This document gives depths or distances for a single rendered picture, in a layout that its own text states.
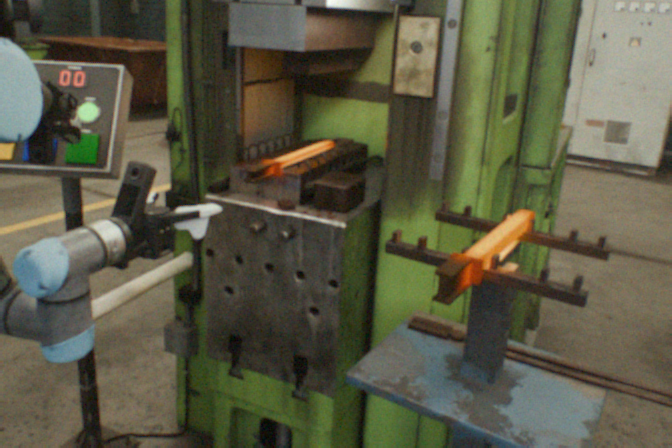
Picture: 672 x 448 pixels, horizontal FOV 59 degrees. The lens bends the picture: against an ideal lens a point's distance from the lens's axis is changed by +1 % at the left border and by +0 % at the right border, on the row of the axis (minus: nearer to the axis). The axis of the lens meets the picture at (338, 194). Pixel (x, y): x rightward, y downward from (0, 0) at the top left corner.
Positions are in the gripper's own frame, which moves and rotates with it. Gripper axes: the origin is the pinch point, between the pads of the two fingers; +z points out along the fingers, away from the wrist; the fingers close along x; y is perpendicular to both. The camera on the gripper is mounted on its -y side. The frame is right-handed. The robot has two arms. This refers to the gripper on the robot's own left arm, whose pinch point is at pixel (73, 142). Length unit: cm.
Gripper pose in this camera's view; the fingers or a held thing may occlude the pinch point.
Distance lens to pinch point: 151.7
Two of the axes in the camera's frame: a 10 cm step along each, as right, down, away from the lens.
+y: 0.5, -9.7, 2.3
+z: -0.3, 2.3, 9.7
